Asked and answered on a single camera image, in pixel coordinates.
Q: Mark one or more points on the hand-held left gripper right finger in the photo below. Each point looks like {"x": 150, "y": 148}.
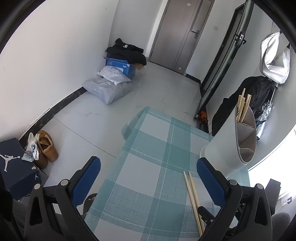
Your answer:
{"x": 211, "y": 183}

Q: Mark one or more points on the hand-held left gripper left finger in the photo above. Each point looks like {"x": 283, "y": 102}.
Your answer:
{"x": 85, "y": 180}

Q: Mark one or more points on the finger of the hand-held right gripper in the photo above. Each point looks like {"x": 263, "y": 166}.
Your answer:
{"x": 205, "y": 214}

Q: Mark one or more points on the white grey utensil holder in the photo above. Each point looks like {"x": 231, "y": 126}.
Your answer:
{"x": 222, "y": 153}

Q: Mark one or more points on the brown shoe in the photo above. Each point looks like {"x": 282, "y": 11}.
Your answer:
{"x": 47, "y": 148}
{"x": 41, "y": 162}

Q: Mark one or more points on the bright window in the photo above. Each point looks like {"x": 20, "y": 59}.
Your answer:
{"x": 266, "y": 171}

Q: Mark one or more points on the teal plaid tablecloth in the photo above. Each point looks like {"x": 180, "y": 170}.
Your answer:
{"x": 143, "y": 166}

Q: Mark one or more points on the white printed sock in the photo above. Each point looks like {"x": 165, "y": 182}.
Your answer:
{"x": 33, "y": 148}

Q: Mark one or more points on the black rectangular box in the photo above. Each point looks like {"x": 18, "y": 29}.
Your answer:
{"x": 272, "y": 192}

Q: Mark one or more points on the orange black tool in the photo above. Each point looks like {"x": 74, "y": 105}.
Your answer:
{"x": 203, "y": 115}

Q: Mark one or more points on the dark blue shoe box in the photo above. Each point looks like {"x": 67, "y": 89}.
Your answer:
{"x": 13, "y": 166}

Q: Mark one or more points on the person's grey trousers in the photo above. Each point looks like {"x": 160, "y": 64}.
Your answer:
{"x": 19, "y": 213}

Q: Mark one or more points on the silver folded umbrella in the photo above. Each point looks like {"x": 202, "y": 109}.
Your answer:
{"x": 266, "y": 111}

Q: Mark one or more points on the grey plastic parcel bag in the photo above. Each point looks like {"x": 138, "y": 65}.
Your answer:
{"x": 106, "y": 91}

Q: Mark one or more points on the black backpack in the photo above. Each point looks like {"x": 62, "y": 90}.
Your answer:
{"x": 254, "y": 92}

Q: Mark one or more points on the white plastic parcel bag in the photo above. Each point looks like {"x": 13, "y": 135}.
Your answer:
{"x": 113, "y": 75}

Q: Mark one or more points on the blue cardboard box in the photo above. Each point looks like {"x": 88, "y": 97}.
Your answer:
{"x": 128, "y": 69}

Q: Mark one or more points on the translucent plastic bag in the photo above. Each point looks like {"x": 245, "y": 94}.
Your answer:
{"x": 140, "y": 71}

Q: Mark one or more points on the black framed glass door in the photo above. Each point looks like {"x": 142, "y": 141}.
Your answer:
{"x": 222, "y": 58}

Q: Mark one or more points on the brown cardboard piece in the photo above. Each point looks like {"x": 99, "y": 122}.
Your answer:
{"x": 139, "y": 65}

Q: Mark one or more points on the black clothes heap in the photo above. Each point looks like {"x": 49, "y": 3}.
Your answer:
{"x": 124, "y": 53}

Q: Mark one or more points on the white hanging bag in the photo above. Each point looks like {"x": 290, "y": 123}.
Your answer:
{"x": 275, "y": 60}

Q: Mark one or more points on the grey door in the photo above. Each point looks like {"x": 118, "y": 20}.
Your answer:
{"x": 175, "y": 34}

